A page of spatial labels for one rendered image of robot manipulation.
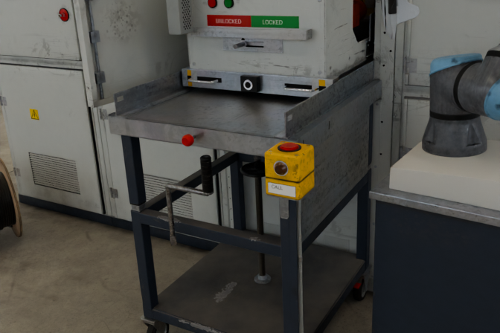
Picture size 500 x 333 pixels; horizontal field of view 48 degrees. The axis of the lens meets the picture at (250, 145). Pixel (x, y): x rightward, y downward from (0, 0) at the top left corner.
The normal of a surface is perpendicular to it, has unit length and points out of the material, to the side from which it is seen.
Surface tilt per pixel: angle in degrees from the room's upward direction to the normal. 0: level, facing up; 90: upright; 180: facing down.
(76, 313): 0
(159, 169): 90
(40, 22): 90
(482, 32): 90
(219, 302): 0
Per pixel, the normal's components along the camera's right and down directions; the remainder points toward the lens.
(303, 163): 0.87, 0.12
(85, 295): -0.04, -0.94
